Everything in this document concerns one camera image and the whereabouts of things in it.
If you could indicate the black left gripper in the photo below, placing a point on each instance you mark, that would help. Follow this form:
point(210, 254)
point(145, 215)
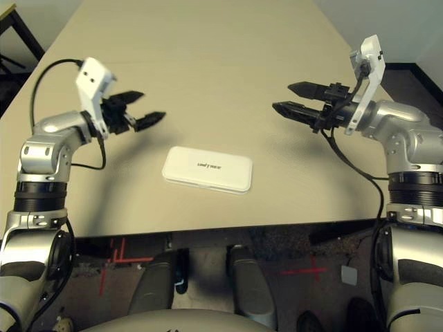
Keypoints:
point(116, 115)

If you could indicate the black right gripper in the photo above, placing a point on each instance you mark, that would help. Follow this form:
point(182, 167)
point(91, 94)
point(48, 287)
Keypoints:
point(335, 110)

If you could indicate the white plastic pencil case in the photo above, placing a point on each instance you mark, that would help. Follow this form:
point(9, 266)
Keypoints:
point(207, 167)

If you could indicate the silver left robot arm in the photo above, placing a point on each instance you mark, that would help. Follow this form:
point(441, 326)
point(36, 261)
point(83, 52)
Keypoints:
point(45, 155)

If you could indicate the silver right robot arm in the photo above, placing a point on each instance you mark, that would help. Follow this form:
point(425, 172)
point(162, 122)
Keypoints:
point(408, 138)

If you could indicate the black framed side table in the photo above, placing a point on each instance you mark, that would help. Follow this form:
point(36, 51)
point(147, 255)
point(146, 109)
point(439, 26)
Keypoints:
point(31, 38)

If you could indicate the black tripod stand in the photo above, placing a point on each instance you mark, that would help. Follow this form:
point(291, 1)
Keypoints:
point(10, 62)

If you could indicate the grey robot left leg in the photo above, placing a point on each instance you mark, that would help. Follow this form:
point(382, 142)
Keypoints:
point(152, 287)

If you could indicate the grey robot leg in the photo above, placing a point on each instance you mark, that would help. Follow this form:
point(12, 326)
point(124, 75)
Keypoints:
point(249, 287)
point(152, 287)

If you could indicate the grey square floor pad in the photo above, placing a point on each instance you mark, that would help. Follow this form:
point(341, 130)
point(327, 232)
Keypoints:
point(349, 275)

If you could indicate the grey robot right leg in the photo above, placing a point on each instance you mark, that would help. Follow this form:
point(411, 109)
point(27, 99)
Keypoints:
point(249, 287)

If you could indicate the grey robot torso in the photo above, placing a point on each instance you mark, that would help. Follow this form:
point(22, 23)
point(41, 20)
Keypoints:
point(173, 321)

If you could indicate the black shoe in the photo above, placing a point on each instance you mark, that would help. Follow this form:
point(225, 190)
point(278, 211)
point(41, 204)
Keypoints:
point(361, 316)
point(310, 321)

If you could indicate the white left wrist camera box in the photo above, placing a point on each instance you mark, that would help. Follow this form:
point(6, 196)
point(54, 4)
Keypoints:
point(91, 74)

